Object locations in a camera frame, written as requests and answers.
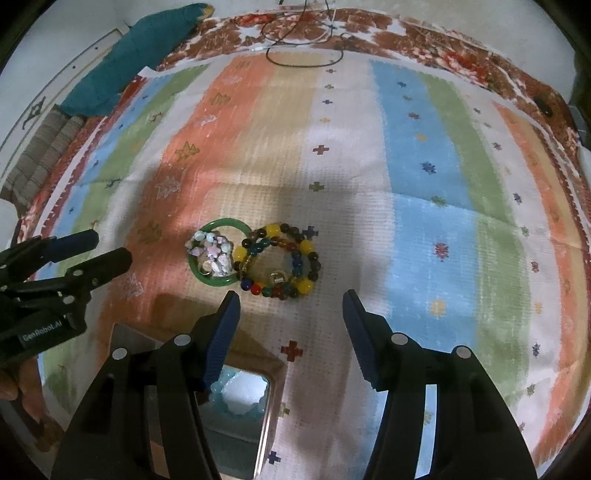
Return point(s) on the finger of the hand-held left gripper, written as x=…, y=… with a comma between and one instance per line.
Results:
x=107, y=266
x=76, y=244

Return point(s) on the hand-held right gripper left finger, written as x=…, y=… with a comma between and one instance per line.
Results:
x=225, y=333

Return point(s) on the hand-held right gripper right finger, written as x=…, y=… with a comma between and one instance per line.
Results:
x=359, y=334

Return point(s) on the green jade bangle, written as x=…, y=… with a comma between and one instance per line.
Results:
x=221, y=222

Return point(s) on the person's left hand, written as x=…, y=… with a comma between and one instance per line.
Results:
x=10, y=385

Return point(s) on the grey folded mat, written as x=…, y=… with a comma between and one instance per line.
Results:
x=37, y=152

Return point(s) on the striped pastel blanket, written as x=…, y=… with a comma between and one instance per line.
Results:
x=406, y=194

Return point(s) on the teal cloth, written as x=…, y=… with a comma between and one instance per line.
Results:
x=134, y=55

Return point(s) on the small dark object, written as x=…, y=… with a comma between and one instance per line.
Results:
x=546, y=109

